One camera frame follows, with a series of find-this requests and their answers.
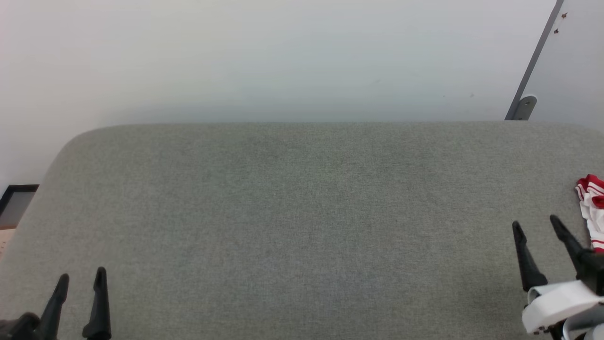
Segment grey fabric sofa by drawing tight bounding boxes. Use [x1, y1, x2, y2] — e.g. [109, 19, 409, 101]
[0, 120, 604, 340]

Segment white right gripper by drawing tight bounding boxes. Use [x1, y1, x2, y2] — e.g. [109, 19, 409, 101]
[512, 214, 604, 340]

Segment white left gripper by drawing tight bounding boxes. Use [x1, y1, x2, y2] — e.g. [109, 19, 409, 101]
[0, 267, 113, 340]

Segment grey metal door bracket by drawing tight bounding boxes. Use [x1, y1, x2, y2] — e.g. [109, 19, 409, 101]
[512, 95, 538, 121]

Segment black framed panel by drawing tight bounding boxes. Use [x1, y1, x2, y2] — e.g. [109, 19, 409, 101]
[0, 184, 40, 230]

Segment red and white jersey garment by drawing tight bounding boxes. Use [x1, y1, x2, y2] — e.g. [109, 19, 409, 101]
[574, 174, 604, 254]

